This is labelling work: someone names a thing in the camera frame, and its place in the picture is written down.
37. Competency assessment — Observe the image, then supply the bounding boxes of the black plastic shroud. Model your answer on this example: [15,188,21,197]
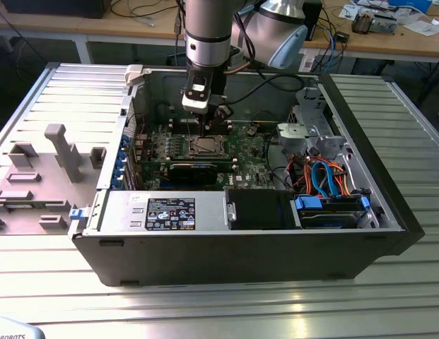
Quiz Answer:
[226,188,295,231]

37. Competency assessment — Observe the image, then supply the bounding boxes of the grey parts rack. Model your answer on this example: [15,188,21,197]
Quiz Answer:
[0,122,107,237]

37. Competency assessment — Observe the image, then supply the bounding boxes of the orange wire bundle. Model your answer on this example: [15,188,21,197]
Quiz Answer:
[328,160,353,196]

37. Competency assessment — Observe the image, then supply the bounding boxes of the copper finned cooler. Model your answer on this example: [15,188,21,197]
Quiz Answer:
[351,9,375,35]

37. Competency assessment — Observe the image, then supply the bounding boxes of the blue plastic case latch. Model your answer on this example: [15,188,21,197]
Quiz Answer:
[68,207,90,222]

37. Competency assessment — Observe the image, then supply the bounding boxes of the tall black box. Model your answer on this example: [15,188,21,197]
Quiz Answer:
[305,0,323,42]

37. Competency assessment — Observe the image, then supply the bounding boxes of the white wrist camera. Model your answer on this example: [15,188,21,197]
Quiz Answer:
[181,70,210,114]

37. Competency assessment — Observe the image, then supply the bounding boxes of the white label sheet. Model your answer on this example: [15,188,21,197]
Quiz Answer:
[299,55,316,73]

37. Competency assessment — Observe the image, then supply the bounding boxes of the wooden desk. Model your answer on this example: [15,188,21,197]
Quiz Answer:
[0,0,187,65]
[296,0,439,77]

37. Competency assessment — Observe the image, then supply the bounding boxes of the blue cardboard box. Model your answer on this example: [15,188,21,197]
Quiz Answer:
[387,0,435,14]

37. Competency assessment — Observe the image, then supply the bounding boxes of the blue flat wire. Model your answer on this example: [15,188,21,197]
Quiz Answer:
[324,159,340,198]
[310,159,329,198]

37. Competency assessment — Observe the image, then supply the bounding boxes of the small metal device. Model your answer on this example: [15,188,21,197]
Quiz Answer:
[373,13,399,35]

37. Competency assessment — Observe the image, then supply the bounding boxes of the blue card retention clips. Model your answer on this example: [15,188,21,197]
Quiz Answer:
[111,132,131,190]

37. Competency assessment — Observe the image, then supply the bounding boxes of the perforated metal drive cage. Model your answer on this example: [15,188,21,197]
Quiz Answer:
[286,85,353,162]

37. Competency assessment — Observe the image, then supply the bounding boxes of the silver metal bracket box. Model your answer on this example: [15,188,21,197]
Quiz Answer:
[276,121,309,157]

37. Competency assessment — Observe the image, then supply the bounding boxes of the black graphics card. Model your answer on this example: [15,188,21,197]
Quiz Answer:
[136,157,220,185]

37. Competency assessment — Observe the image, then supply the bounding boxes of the grey plastic case handle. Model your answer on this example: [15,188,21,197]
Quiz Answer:
[123,64,146,88]

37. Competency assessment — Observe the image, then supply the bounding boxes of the CPU socket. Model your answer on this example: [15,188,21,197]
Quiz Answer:
[185,133,230,160]

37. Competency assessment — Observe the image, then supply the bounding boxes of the white paper sheets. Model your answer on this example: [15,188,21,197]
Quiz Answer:
[402,19,439,37]

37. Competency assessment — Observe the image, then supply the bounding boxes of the white printed card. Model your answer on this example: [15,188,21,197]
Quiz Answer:
[339,3,358,20]

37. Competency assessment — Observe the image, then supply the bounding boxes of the black RAM slot bank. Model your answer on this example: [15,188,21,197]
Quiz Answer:
[168,119,232,136]

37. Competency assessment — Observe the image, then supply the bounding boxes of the hard disk in blue carrier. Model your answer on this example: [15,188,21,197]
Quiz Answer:
[293,195,370,230]

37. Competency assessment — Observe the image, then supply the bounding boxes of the black PC case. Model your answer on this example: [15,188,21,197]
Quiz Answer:
[68,62,426,287]

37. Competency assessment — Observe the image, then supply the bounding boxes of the green motherboard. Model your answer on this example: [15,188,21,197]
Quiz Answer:
[132,119,279,194]

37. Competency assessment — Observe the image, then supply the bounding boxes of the red wire bundle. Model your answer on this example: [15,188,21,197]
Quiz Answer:
[288,157,314,194]

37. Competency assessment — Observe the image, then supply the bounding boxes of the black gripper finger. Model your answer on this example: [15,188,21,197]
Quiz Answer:
[203,94,235,138]

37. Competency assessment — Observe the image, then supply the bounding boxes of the large black box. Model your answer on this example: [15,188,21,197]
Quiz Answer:
[0,0,107,20]

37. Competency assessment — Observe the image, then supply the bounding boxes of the grey power supply unit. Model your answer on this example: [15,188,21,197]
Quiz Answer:
[98,189,230,234]

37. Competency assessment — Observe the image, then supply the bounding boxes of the silver metal latch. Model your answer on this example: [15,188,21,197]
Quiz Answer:
[224,200,238,224]

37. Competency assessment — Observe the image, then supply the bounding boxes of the silver CPU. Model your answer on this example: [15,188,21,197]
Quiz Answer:
[197,137,219,153]

